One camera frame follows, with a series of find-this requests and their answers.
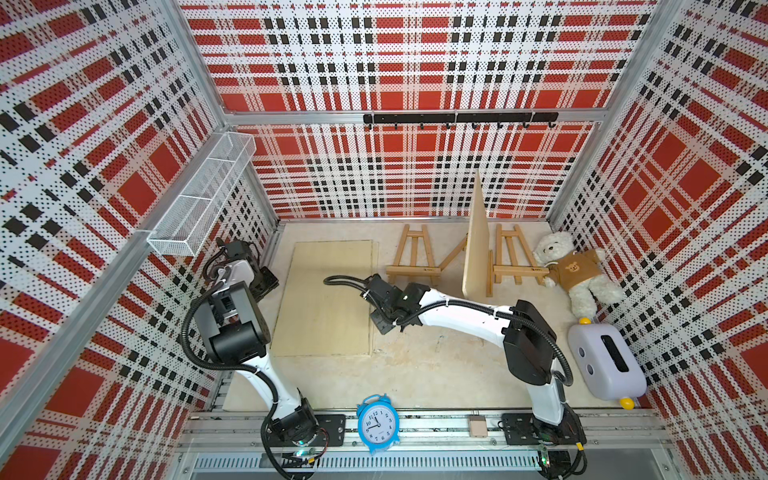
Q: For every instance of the lavender toy toaster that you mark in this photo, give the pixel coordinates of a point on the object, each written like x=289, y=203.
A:
x=609, y=368

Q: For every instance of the plywood board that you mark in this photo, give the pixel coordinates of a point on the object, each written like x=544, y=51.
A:
x=475, y=272
x=315, y=319

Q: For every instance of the white teddy bear brown hoodie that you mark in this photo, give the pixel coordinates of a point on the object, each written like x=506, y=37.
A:
x=578, y=273

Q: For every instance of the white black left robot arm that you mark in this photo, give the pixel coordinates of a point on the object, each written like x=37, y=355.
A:
x=224, y=330

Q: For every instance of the wooden easel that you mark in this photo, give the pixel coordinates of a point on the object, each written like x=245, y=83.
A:
x=459, y=248
x=511, y=256
x=414, y=257

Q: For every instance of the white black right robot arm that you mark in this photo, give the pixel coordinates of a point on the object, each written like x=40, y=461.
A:
x=528, y=342

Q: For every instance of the white wire mesh basket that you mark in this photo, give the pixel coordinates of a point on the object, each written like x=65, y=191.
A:
x=184, y=226

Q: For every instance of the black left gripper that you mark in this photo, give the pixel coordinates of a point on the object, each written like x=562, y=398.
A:
x=272, y=281

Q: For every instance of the yellow small ball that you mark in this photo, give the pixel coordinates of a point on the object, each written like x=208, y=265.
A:
x=627, y=403

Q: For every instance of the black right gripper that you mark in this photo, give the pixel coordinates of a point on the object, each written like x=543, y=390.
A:
x=377, y=321

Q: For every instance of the black hook rail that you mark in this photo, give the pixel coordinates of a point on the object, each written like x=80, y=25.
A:
x=422, y=119

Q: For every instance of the small beige box on rail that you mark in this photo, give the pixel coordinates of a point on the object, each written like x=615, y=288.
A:
x=477, y=426

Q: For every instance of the blue alarm clock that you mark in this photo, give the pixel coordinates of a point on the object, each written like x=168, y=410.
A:
x=378, y=423

